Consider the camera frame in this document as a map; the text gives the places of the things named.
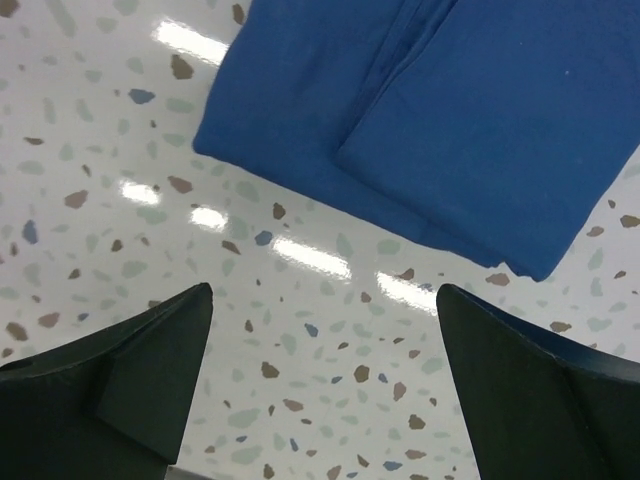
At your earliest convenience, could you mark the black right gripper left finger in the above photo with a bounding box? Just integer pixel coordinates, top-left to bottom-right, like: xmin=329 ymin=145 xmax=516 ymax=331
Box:
xmin=1 ymin=283 xmax=213 ymax=479

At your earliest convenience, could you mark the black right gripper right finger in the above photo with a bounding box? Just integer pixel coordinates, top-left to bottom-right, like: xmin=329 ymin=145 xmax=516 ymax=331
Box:
xmin=436 ymin=284 xmax=639 ymax=480

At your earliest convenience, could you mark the blue surgical cloth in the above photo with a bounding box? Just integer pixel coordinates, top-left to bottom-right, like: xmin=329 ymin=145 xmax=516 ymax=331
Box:
xmin=193 ymin=0 xmax=639 ymax=281

